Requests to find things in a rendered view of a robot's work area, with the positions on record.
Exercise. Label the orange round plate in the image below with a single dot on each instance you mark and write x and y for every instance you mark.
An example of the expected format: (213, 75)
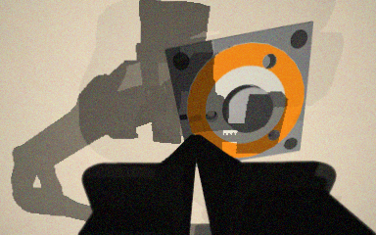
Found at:
(236, 66)

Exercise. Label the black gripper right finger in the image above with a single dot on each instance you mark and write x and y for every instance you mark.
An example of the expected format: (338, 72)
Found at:
(226, 182)

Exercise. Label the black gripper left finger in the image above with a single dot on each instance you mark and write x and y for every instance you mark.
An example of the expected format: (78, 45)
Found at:
(169, 183)

